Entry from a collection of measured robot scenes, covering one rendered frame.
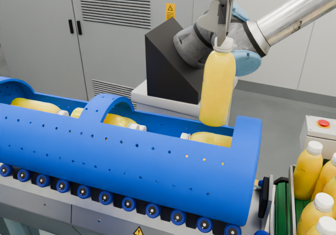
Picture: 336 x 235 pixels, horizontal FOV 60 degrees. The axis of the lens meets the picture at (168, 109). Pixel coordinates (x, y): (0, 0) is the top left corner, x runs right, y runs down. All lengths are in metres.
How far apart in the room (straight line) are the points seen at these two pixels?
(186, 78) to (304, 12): 0.38
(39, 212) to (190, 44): 0.75
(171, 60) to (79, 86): 2.14
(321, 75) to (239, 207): 2.89
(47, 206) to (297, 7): 0.95
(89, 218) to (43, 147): 0.28
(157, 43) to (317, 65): 2.67
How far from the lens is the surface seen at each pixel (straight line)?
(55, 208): 1.06
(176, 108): 1.00
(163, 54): 0.94
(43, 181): 1.03
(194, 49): 1.00
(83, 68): 2.88
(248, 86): 3.61
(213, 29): 0.62
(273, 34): 0.88
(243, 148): 0.69
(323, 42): 3.39
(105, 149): 0.76
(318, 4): 0.88
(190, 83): 0.95
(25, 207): 1.14
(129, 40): 2.46
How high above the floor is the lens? 1.63
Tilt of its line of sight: 31 degrees down
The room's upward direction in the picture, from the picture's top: straight up
